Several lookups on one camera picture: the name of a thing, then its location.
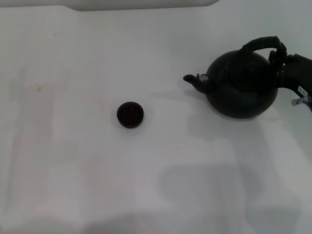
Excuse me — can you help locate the dark brown ceramic teacup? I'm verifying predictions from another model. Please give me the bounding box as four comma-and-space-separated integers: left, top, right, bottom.
116, 101, 145, 128

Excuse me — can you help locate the black round teapot with handle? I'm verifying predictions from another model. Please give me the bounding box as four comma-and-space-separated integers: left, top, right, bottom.
183, 36, 289, 120

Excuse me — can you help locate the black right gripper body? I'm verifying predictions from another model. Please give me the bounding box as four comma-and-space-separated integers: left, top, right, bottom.
277, 53, 312, 98

